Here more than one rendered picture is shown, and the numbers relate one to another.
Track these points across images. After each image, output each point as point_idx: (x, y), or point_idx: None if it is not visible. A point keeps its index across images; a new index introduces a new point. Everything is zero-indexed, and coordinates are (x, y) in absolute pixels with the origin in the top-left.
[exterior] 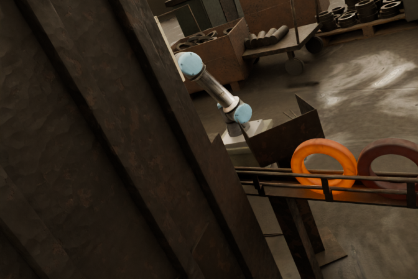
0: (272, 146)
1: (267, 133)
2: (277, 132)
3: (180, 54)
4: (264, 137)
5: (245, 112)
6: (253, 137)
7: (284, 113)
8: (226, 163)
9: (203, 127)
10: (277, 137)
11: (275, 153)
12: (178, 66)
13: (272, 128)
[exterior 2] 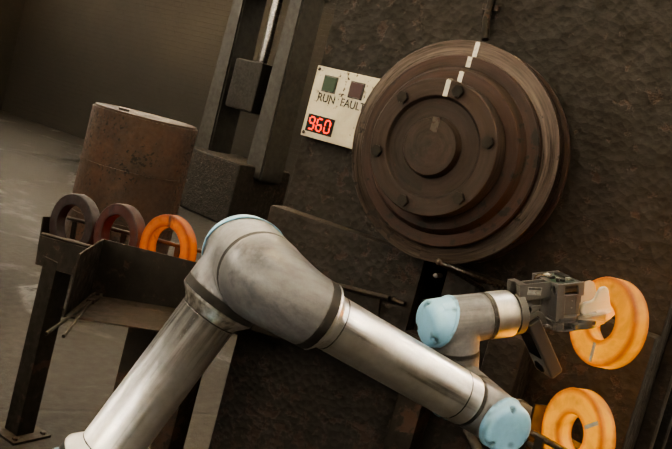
0: (177, 288)
1: (184, 263)
2: (167, 265)
3: (271, 228)
4: (190, 270)
5: None
6: None
7: (67, 332)
8: None
9: (289, 186)
10: (169, 274)
11: (173, 301)
12: (305, 118)
13: (174, 257)
